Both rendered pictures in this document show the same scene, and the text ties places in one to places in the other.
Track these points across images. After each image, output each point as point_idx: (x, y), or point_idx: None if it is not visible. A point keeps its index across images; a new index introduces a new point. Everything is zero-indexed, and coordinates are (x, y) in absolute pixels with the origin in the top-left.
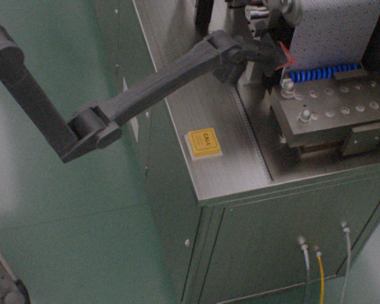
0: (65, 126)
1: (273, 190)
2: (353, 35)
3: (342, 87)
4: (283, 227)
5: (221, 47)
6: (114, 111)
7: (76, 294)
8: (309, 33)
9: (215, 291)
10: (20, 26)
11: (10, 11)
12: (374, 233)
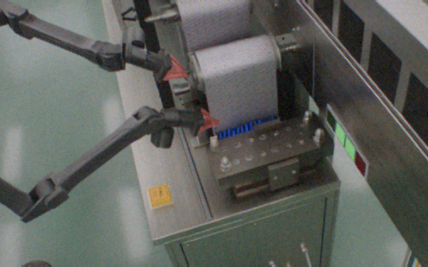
0: (16, 194)
1: (216, 226)
2: (260, 93)
3: (261, 136)
4: (245, 253)
5: (141, 119)
6: (60, 179)
7: None
8: (220, 97)
9: None
10: (98, 134)
11: (92, 126)
12: (353, 247)
